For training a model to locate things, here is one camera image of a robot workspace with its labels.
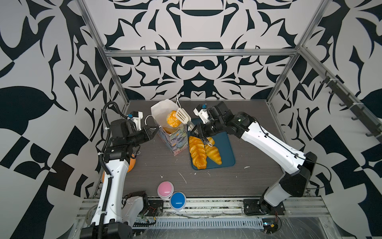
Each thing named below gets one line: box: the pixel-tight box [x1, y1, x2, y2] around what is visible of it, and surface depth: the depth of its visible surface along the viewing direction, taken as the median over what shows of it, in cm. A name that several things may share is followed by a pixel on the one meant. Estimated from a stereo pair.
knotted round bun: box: [166, 110, 182, 128], surface depth 76 cm
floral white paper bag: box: [150, 99, 189, 156], surface depth 85 cm
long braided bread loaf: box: [188, 135, 208, 170], surface depth 90 cm
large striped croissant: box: [204, 136, 222, 165], surface depth 90 cm
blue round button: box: [169, 191, 187, 212], surface depth 76 cm
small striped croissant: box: [206, 136, 216, 146], surface depth 96 cm
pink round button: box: [157, 180, 175, 199], surface depth 80 cm
